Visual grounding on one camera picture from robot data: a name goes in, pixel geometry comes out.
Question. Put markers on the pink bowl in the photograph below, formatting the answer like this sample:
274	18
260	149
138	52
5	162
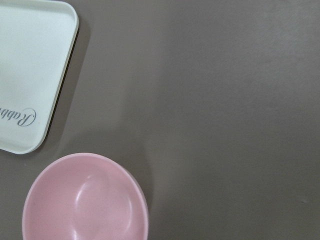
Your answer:
85	196

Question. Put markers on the white rabbit tray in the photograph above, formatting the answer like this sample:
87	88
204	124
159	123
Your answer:
36	41

